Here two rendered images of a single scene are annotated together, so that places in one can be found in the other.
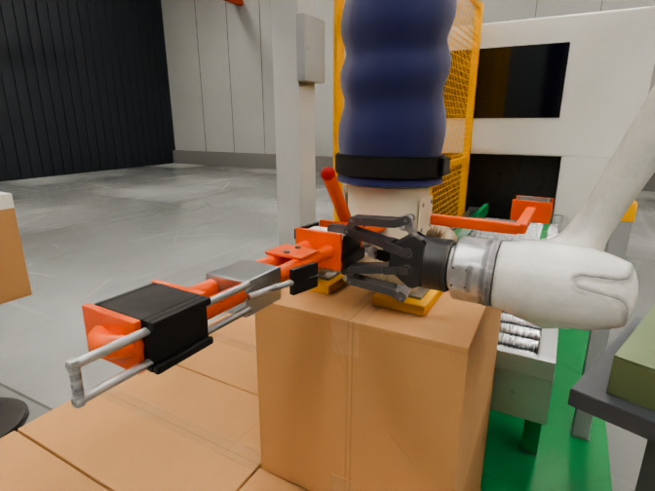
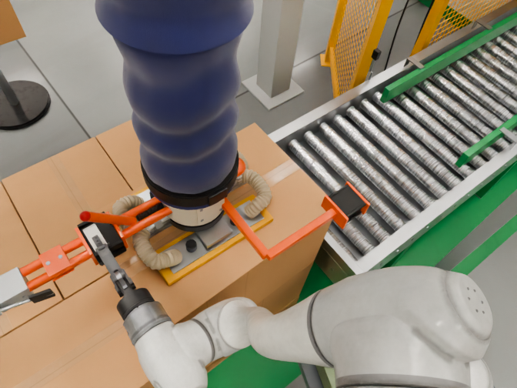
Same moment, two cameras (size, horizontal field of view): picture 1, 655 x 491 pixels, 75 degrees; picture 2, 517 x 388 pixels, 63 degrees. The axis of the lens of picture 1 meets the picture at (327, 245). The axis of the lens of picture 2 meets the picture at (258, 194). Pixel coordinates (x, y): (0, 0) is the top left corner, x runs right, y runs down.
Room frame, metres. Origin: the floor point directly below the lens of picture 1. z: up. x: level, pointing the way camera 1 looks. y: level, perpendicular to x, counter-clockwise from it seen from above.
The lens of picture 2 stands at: (0.40, -0.47, 2.00)
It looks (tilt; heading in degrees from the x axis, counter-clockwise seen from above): 58 degrees down; 18
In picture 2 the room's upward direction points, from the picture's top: 7 degrees clockwise
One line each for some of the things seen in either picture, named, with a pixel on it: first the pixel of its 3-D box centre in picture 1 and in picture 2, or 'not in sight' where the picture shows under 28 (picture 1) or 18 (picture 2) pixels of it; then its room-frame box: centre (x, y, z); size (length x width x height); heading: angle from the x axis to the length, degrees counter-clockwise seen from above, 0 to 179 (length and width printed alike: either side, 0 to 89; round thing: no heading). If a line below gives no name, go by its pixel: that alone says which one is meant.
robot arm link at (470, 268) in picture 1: (473, 270); (146, 322); (0.56, -0.20, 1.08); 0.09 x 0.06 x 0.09; 151
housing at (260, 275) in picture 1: (245, 286); (10, 289); (0.49, 0.10, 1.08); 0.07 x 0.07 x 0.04; 60
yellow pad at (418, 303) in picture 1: (426, 271); (213, 234); (0.85, -0.21, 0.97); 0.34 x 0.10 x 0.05; 150
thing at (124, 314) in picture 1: (148, 321); not in sight; (0.38, 0.17, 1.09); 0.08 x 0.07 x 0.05; 150
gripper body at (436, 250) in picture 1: (421, 261); (129, 295); (0.59, -0.14, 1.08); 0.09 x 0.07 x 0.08; 61
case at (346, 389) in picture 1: (399, 347); (216, 242); (0.93, -0.17, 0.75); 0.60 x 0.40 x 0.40; 152
